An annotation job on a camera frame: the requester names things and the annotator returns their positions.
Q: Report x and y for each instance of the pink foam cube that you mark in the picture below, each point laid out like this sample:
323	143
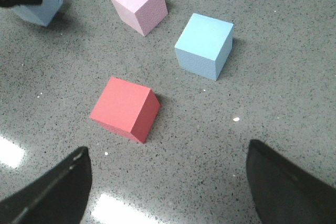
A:
141	15

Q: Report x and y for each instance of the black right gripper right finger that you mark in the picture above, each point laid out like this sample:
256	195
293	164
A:
285	193

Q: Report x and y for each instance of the red foam cube front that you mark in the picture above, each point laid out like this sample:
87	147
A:
127	109

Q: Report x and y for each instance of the light blue foam cube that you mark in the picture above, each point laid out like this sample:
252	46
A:
204	46

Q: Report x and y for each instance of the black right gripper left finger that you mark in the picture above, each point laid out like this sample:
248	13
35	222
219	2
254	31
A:
58	196

